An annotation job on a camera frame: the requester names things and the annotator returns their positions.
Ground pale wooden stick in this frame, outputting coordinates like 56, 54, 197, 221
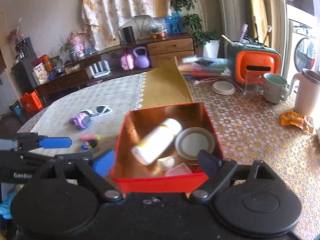
221, 34, 236, 46

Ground stack of colourful folders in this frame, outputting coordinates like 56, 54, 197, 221
179, 57, 228, 78

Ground white router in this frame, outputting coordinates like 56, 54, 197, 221
89, 60, 111, 78

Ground small green plant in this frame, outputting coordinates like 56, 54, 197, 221
49, 47, 63, 67

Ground orange gift bag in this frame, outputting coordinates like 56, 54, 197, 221
20, 91, 43, 113

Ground white yellow bottle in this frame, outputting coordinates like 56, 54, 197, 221
131, 118, 183, 165

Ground clear bag of fruit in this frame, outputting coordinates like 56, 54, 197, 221
149, 19, 168, 39

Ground potted tree white pot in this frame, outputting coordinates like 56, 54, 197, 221
170, 0, 221, 58

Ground black mini fridge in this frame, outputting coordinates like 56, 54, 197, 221
11, 60, 36, 93

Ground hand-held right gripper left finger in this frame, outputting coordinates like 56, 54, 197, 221
39, 149, 123, 202

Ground blue photo box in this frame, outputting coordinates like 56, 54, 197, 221
164, 12, 182, 35

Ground white round coaster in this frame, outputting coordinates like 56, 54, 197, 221
212, 81, 236, 95

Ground clear drinking glass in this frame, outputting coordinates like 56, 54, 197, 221
243, 69, 263, 95

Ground wooden television cabinet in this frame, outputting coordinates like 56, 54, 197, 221
34, 32, 195, 98

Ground floral cloth-covered tv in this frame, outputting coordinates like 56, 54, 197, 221
81, 0, 181, 52

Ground white washing machine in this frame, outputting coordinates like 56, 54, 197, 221
287, 19, 320, 81

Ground white sunglasses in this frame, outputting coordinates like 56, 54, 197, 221
80, 105, 113, 120

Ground purple kettlebell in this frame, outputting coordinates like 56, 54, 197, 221
132, 46, 150, 69

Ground pale green mug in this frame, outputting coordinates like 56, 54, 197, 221
262, 73, 289, 104

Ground pink toy suitcase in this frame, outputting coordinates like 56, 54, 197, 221
120, 53, 135, 71

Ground white printed snack box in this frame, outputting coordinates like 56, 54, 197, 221
32, 62, 49, 85

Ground orange green storage box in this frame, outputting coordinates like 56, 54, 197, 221
226, 41, 282, 85

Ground pink tube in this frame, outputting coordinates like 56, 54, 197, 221
239, 24, 249, 43

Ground black cylinder speaker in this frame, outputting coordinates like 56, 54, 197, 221
122, 26, 135, 43

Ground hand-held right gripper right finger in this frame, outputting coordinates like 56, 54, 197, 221
190, 149, 276, 202

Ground red tin box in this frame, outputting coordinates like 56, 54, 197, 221
110, 102, 224, 193

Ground cream quilted table mat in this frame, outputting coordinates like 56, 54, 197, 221
30, 72, 148, 160

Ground orange snack wrapper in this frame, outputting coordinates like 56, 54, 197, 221
279, 111, 314, 133

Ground purple toy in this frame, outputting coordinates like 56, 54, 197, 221
69, 112, 92, 130

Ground pink plush doll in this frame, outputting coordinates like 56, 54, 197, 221
69, 31, 87, 58

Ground white handled tumbler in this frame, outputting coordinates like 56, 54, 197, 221
287, 68, 320, 115

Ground black coffee machine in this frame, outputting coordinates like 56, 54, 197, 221
15, 37, 34, 62

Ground orange red box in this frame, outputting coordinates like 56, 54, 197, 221
37, 54, 53, 72

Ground small cream round object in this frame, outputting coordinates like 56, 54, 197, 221
156, 156, 175, 173

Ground small plant striped pot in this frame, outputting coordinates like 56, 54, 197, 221
59, 36, 76, 62

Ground gold curtain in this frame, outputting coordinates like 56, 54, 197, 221
246, 0, 269, 47

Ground standing air conditioner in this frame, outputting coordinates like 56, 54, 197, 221
217, 0, 250, 43

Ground dried flower decoration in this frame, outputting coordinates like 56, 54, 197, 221
7, 17, 27, 40

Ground white rounded appliance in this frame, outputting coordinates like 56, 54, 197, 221
119, 15, 152, 40

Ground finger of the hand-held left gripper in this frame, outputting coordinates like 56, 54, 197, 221
0, 151, 76, 165
0, 132, 72, 153

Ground small cardboard box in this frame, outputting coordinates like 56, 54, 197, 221
64, 64, 81, 74

